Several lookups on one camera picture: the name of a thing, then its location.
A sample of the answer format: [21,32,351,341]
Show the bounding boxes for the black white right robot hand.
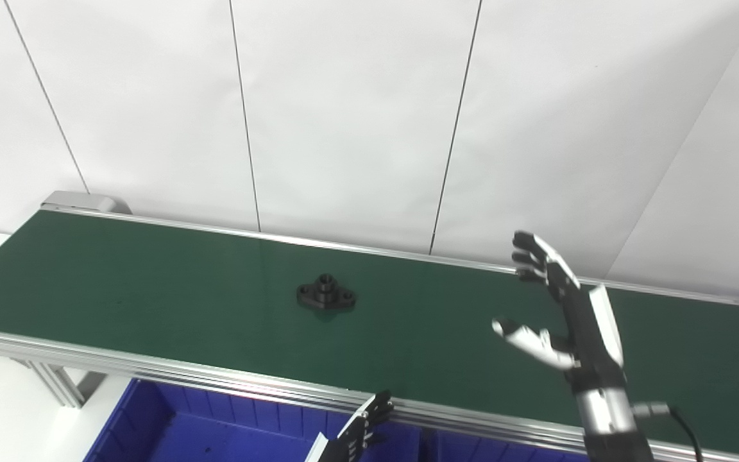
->
[491,231,627,393]

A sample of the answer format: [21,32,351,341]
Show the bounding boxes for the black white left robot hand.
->
[304,389,395,462]

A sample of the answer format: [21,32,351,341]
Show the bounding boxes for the black flanged machine part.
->
[296,273,357,313]

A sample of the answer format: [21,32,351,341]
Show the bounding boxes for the blue plastic bin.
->
[84,377,423,462]
[421,429,601,462]

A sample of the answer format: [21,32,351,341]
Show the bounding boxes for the green conveyor belt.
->
[0,204,739,462]
[0,210,739,459]

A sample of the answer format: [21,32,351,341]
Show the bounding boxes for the aluminium conveyor support leg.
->
[13,356,108,409]

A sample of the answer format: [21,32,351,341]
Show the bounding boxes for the grey conveyor end housing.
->
[40,191,133,215]

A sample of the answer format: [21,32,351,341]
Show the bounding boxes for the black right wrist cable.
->
[631,402,705,462]

